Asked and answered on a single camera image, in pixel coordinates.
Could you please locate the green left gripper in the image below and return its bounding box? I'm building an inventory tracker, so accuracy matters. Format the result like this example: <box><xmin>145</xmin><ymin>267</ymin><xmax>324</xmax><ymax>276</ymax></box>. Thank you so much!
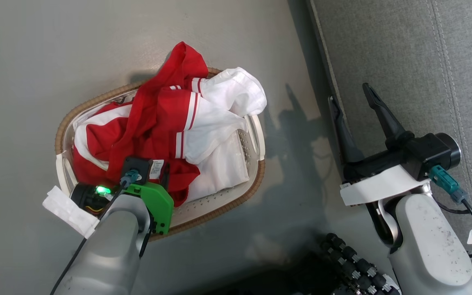
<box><xmin>121</xmin><ymin>163</ymin><xmax>175</xmax><ymax>235</ymax></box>

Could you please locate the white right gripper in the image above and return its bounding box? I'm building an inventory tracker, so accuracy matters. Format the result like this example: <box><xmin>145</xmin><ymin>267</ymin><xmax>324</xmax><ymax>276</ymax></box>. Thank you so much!
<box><xmin>328</xmin><ymin>83</ymin><xmax>431</xmax><ymax>207</ymax></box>

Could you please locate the red and white garment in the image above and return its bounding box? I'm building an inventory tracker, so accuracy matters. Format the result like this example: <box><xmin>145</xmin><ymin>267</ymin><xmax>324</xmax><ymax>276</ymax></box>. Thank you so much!
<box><xmin>72</xmin><ymin>41</ymin><xmax>268</xmax><ymax>207</ymax></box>

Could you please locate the white laundry basket brown rim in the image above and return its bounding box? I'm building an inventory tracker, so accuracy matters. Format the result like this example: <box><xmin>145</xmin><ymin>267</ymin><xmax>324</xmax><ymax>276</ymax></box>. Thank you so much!
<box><xmin>54</xmin><ymin>68</ymin><xmax>266</xmax><ymax>241</ymax></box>

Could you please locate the grey fabric sofa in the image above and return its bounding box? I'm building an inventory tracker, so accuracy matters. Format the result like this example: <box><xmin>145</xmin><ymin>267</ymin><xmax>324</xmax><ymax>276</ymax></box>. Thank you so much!
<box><xmin>306</xmin><ymin>0</ymin><xmax>472</xmax><ymax>263</ymax></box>

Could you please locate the white crumpled tape wad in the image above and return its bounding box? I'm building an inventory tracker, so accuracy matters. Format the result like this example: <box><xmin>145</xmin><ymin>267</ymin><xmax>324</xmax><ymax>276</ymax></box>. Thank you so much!
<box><xmin>42</xmin><ymin>186</ymin><xmax>100</xmax><ymax>239</ymax></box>

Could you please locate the black cable teal plug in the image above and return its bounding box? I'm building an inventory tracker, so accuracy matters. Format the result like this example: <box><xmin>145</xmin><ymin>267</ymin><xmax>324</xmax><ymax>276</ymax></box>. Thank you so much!
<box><xmin>429</xmin><ymin>165</ymin><xmax>472</xmax><ymax>249</ymax></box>
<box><xmin>51</xmin><ymin>169</ymin><xmax>141</xmax><ymax>295</ymax></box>

